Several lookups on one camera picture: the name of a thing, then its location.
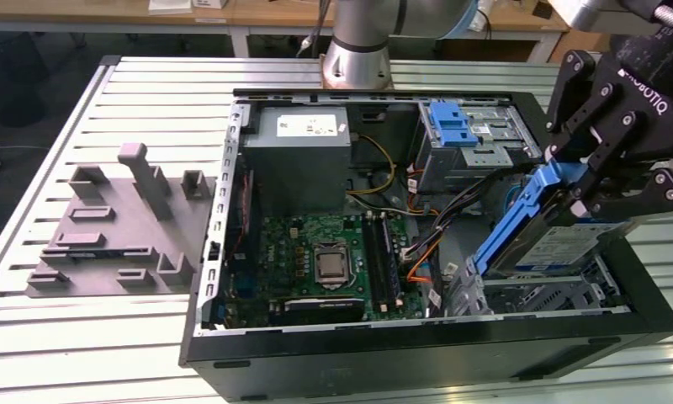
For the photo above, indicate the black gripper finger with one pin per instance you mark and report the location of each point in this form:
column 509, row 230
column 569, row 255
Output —
column 567, row 97
column 629, row 198

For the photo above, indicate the hard disk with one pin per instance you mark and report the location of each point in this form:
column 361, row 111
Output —
column 562, row 248

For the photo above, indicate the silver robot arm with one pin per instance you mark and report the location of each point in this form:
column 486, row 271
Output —
column 359, row 50

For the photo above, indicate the metal disk bay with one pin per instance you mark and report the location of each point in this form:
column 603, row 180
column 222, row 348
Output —
column 469, row 296

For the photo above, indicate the brown cabinet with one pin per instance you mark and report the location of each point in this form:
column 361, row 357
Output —
column 578, row 40

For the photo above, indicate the metal drive cage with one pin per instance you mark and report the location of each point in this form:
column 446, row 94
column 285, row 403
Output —
column 483, row 160

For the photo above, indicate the blue plastic drive latch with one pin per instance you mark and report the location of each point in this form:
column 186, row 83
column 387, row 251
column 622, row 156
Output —
column 449, row 124

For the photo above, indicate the black RAM slot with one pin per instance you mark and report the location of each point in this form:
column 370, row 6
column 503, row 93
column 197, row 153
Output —
column 381, row 261
column 395, row 261
column 387, row 261
column 374, row 261

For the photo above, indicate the grey power supply unit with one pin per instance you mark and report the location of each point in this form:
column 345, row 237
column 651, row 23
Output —
column 295, row 172

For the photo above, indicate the CPU socket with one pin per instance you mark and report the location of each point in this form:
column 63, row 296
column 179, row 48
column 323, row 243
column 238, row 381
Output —
column 333, row 247

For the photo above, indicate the silver CPU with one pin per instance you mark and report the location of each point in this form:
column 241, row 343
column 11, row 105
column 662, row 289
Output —
column 333, row 266

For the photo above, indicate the green motherboard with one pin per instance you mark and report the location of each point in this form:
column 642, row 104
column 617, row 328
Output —
column 293, row 235

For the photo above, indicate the black PC case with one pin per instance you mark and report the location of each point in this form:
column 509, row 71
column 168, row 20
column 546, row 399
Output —
column 371, row 357

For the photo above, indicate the black graphics card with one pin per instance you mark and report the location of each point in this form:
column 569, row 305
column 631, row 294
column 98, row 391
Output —
column 326, row 309

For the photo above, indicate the white paper box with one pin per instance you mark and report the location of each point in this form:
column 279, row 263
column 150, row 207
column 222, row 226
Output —
column 170, row 6

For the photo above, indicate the black table corner cap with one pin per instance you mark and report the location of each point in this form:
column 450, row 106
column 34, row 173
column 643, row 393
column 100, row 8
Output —
column 110, row 60

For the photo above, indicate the grey parts rack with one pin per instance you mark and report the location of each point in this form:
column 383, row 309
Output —
column 118, row 235

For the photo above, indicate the wooden desk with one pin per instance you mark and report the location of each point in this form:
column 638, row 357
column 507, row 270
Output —
column 90, row 19

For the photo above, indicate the dark RAM stick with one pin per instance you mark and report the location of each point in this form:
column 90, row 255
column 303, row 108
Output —
column 98, row 254

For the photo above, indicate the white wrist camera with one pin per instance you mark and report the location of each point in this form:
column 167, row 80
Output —
column 578, row 12

